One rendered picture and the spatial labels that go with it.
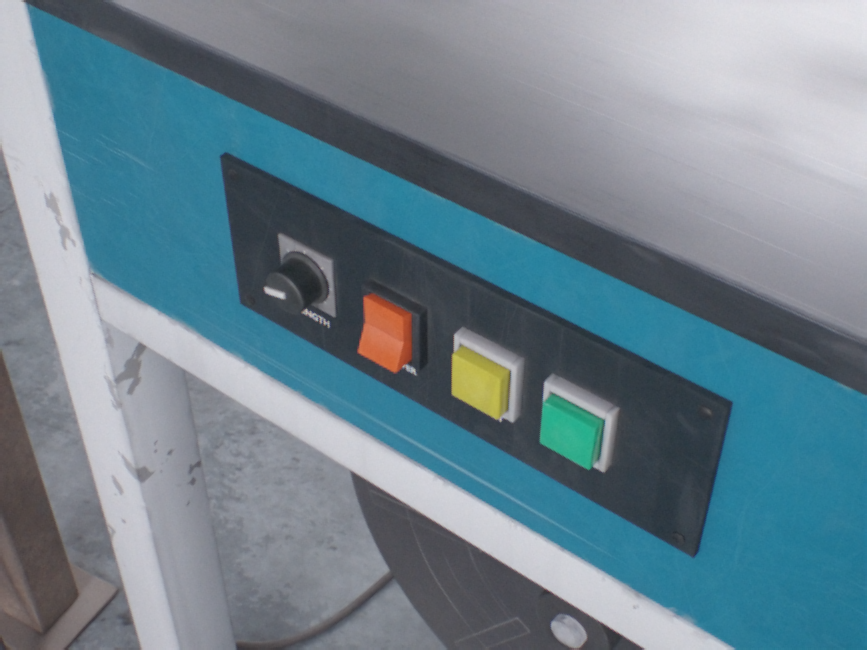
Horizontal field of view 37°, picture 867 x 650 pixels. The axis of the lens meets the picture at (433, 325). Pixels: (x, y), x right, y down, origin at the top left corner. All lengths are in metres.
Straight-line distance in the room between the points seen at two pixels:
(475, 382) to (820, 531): 0.14
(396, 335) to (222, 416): 0.87
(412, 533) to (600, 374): 0.53
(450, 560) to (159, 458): 0.25
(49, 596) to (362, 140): 0.79
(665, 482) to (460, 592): 0.53
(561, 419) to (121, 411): 0.38
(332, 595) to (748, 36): 0.80
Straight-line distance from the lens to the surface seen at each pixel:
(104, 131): 0.65
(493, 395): 0.52
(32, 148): 0.72
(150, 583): 0.97
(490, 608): 1.01
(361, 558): 1.27
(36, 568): 1.20
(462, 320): 0.53
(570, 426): 0.51
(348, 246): 0.55
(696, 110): 0.52
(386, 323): 0.54
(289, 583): 1.26
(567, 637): 0.90
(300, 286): 0.56
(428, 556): 1.02
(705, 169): 0.48
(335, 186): 0.54
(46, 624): 1.25
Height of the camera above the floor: 1.02
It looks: 43 degrees down
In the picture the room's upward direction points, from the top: straight up
